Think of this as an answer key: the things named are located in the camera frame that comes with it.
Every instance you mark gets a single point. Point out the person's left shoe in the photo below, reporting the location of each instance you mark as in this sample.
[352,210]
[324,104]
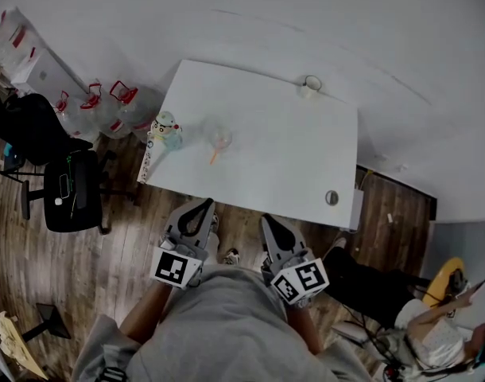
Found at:
[214,222]

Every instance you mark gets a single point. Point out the yellow round stool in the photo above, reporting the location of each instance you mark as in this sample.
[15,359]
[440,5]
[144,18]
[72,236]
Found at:
[445,277]

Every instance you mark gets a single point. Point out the white box under table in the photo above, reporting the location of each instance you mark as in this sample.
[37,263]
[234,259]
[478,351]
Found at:
[358,209]

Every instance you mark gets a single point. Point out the person's right forearm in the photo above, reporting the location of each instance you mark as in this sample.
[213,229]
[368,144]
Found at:
[304,328]

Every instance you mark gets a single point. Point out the orange star stick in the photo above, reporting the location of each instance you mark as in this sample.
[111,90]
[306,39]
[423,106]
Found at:
[213,157]

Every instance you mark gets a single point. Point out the sticker strip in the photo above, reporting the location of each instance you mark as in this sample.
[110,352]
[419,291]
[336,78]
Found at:
[147,159]

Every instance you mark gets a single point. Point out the clear plastic bags red labels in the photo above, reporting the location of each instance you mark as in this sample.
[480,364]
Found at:
[10,40]

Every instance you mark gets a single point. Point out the person's right shoe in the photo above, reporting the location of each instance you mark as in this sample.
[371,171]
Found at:
[231,256]

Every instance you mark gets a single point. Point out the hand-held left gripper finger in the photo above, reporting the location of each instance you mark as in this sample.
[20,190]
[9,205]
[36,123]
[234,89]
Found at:
[208,223]
[175,220]

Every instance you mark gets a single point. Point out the person's left forearm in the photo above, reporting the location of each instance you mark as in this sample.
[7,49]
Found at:
[145,313]

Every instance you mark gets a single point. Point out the white power strip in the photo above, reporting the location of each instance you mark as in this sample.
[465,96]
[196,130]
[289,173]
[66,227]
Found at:
[351,330]

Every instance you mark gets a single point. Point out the person's grey sweatshirt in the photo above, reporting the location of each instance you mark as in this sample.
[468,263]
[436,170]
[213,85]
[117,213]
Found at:
[226,324]

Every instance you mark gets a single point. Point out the black metal stand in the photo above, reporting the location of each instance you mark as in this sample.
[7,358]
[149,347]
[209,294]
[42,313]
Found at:
[51,320]

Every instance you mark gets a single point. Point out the crumpled paper on cardboard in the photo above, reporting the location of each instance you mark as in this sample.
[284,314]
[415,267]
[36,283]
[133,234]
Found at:
[12,342]

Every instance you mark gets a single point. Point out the small white charger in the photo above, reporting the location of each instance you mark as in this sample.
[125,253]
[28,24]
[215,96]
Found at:
[58,201]

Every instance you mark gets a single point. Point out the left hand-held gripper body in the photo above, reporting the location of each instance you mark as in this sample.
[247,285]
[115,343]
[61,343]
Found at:
[179,263]

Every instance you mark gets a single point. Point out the clear tape roll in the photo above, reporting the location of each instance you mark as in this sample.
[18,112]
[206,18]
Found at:
[311,86]

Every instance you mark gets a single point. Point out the person's shoe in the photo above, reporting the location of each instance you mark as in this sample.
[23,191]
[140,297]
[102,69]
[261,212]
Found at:
[231,256]
[214,222]

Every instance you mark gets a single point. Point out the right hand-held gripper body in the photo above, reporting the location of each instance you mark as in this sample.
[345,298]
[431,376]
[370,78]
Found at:
[302,279]

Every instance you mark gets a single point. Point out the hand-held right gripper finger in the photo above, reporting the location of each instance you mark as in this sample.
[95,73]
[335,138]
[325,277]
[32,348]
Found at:
[266,241]
[296,239]

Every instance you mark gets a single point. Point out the black office chair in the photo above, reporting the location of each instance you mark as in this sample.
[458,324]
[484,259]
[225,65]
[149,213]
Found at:
[73,191]

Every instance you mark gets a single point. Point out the cartoon figure toy bottle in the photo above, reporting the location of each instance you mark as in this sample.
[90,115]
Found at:
[166,130]

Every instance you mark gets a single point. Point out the black chair with bag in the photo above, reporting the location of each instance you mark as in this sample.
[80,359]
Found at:
[28,127]

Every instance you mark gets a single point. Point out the transparent plastic cup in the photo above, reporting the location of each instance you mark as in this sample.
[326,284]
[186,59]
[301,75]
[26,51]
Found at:
[219,137]

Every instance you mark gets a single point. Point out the white cardboard box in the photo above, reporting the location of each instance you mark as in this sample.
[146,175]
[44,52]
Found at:
[47,72]

